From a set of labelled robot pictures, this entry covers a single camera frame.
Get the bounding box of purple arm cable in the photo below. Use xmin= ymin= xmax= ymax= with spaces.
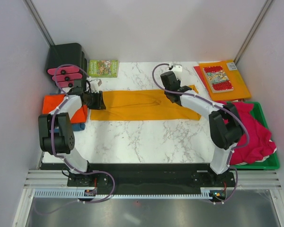
xmin=34 ymin=63 xmax=116 ymax=216
xmin=151 ymin=62 xmax=250 ymax=205

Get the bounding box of folded blue t shirt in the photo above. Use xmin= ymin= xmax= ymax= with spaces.
xmin=72 ymin=122 xmax=86 ymax=131

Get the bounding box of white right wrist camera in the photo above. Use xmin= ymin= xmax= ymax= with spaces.
xmin=169 ymin=63 xmax=183 ymax=80

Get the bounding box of green treehouse book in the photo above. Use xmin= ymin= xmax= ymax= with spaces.
xmin=88 ymin=60 xmax=119 ymax=78

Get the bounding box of white slotted cable duct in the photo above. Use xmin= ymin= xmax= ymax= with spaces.
xmin=34 ymin=189 xmax=225 ymax=200

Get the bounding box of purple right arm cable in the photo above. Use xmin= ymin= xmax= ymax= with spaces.
xmin=151 ymin=62 xmax=250 ymax=205

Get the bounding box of black pink mini drawer unit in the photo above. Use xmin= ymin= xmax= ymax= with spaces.
xmin=45 ymin=43 xmax=87 ymax=88

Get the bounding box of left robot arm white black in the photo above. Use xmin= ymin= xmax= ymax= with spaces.
xmin=38 ymin=79 xmax=106 ymax=186

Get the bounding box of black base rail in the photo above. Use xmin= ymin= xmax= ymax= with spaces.
xmin=67 ymin=164 xmax=235 ymax=194

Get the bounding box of red folder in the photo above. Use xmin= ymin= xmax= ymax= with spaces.
xmin=194 ymin=66 xmax=206 ymax=85

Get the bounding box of green plastic bin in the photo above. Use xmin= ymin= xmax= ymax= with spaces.
xmin=217 ymin=101 xmax=282 ymax=170

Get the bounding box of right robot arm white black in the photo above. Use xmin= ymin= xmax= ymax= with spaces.
xmin=160 ymin=71 xmax=249 ymax=186

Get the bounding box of red yellow comic book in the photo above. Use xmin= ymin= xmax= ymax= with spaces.
xmin=203 ymin=66 xmax=234 ymax=93

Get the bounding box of magenta t shirt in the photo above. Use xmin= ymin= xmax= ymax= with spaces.
xmin=217 ymin=100 xmax=277 ymax=166

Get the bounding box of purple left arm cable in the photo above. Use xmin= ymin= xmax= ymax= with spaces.
xmin=34 ymin=63 xmax=116 ymax=216

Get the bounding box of orange folder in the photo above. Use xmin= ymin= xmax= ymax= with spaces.
xmin=199 ymin=60 xmax=251 ymax=101

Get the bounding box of folded orange t shirt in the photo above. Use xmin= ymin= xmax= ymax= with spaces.
xmin=42 ymin=94 xmax=88 ymax=124

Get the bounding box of yellow t shirt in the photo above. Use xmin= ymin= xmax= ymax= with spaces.
xmin=90 ymin=89 xmax=201 ymax=121

